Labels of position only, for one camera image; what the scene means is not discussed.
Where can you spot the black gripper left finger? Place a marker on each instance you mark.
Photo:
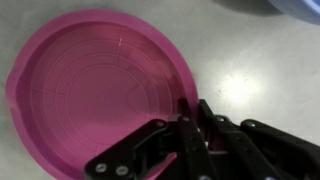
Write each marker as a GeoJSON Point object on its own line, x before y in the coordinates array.
{"type": "Point", "coordinates": [149, 146]}

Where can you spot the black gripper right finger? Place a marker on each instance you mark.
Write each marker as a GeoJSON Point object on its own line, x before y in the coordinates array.
{"type": "Point", "coordinates": [253, 150]}

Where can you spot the pink plastic bowl lid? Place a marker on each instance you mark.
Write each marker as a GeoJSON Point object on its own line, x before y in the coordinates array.
{"type": "Point", "coordinates": [87, 79]}

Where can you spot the blue plastic bowl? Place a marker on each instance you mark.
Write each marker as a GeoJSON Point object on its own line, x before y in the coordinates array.
{"type": "Point", "coordinates": [305, 10]}

